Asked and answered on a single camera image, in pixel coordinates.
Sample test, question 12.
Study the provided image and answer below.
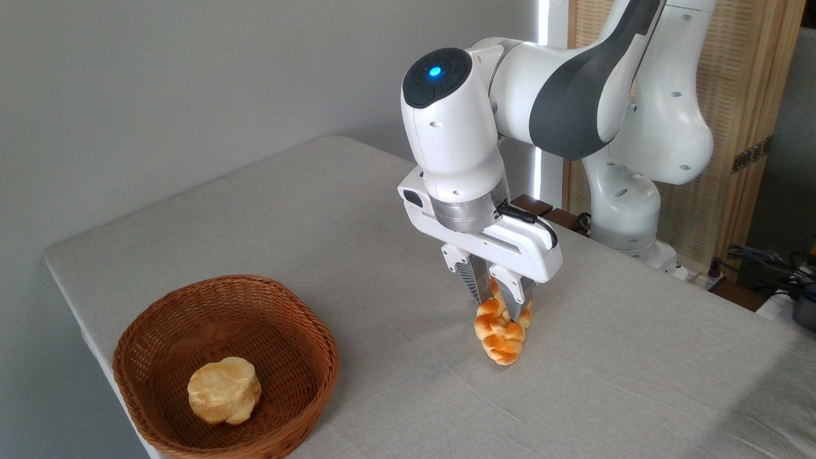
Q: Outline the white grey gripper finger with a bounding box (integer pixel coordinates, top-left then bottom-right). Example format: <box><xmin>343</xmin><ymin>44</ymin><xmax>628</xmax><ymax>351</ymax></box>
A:
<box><xmin>490</xmin><ymin>264</ymin><xmax>536</xmax><ymax>322</ymax></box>
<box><xmin>441</xmin><ymin>244</ymin><xmax>493</xmax><ymax>305</ymax></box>

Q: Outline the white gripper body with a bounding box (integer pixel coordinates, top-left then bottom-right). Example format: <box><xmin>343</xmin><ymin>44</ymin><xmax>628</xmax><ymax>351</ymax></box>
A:
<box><xmin>398</xmin><ymin>167</ymin><xmax>564</xmax><ymax>284</ymax></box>

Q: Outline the braided golden bread loaf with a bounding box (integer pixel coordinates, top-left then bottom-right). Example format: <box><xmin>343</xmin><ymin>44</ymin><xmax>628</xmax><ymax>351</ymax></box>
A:
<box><xmin>474</xmin><ymin>277</ymin><xmax>534</xmax><ymax>366</ymax></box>

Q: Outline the brown wicker basket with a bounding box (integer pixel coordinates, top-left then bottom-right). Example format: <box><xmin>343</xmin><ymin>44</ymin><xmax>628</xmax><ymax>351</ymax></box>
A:
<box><xmin>113</xmin><ymin>275</ymin><xmax>340</xmax><ymax>459</ymax></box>

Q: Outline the round pale bread roll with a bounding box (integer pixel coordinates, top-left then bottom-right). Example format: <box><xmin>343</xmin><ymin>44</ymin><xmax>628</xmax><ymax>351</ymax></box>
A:
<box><xmin>187</xmin><ymin>356</ymin><xmax>262</xmax><ymax>426</ymax></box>

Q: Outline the dark brown wooden furniture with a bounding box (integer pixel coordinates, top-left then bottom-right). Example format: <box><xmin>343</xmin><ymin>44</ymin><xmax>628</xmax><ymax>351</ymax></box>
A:
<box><xmin>511</xmin><ymin>194</ymin><xmax>591</xmax><ymax>237</ymax></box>

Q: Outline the grey tablecloth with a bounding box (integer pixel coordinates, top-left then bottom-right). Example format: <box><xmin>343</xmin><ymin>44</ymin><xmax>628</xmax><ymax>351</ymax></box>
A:
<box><xmin>43</xmin><ymin>134</ymin><xmax>816</xmax><ymax>459</ymax></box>

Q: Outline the white power strip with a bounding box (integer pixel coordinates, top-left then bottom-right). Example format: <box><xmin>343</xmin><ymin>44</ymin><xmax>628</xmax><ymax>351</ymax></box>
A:
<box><xmin>674</xmin><ymin>260</ymin><xmax>727</xmax><ymax>291</ymax></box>

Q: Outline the grey box device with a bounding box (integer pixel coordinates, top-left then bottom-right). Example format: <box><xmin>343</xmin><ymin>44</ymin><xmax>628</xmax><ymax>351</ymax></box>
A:
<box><xmin>792</xmin><ymin>296</ymin><xmax>816</xmax><ymax>331</ymax></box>

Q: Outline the wooden bamboo folding screen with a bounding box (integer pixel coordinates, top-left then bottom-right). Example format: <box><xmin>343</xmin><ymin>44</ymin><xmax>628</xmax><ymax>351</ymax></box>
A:
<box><xmin>564</xmin><ymin>0</ymin><xmax>807</xmax><ymax>276</ymax></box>

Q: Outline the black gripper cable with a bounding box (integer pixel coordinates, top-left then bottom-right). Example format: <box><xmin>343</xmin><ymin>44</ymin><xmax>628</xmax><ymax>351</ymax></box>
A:
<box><xmin>496</xmin><ymin>202</ymin><xmax>559</xmax><ymax>250</ymax></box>

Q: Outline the black cable bundle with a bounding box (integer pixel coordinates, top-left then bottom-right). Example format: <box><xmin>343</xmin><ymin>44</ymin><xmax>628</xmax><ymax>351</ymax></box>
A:
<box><xmin>709</xmin><ymin>244</ymin><xmax>816</xmax><ymax>300</ymax></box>

